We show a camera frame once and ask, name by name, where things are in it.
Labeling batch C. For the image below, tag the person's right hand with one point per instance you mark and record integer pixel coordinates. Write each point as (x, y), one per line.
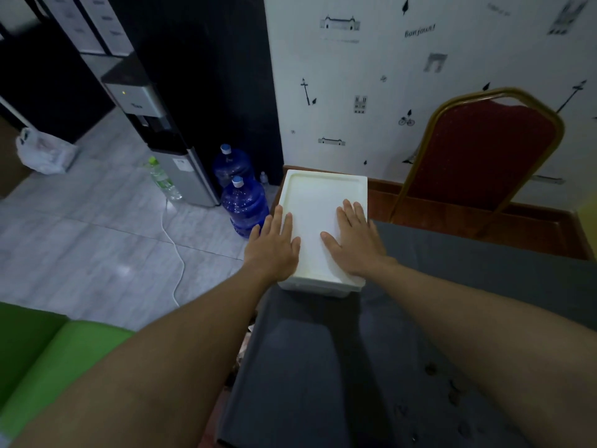
(359, 249)

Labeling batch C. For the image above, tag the person's left hand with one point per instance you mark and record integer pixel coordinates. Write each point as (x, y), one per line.
(273, 251)

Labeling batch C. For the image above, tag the white bin lid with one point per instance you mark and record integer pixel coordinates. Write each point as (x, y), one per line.
(312, 200)

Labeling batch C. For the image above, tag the person's left forearm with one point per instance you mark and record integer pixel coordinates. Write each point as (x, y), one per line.
(140, 377)

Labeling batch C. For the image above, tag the person's right forearm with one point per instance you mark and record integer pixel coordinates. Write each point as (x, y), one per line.
(489, 340)

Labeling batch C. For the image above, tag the blue water jug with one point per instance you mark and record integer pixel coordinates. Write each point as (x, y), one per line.
(245, 209)
(233, 167)

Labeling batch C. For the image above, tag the small white bottle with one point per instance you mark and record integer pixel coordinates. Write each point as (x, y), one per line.
(264, 179)

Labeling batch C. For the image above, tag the green capped clear bottle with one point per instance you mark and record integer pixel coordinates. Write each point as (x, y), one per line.
(163, 179)

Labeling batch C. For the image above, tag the white plastic bag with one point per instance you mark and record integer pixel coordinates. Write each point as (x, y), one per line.
(46, 151)

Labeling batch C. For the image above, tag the green chair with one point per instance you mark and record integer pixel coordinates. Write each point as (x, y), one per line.
(51, 363)

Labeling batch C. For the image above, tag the brown cardboard carton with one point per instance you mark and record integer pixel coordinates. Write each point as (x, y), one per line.
(11, 167)

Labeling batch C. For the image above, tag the white paper sheet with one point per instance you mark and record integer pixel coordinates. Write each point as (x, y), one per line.
(70, 20)
(109, 23)

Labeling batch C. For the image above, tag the red chair gold frame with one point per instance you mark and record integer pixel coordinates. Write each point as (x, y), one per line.
(480, 153)

